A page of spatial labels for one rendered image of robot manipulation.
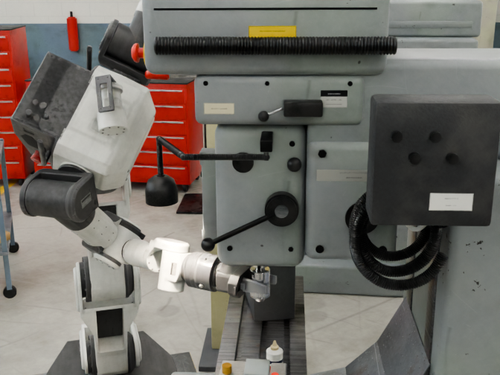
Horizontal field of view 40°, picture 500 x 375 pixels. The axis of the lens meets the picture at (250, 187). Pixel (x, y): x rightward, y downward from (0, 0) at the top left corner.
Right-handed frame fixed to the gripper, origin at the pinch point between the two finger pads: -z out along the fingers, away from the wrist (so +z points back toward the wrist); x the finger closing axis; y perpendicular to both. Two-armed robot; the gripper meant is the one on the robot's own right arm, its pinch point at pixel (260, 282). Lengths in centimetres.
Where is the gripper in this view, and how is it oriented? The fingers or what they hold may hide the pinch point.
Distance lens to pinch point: 161.0
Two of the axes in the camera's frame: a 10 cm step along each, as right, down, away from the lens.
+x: 4.1, -2.8, 8.7
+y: 0.0, 9.5, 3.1
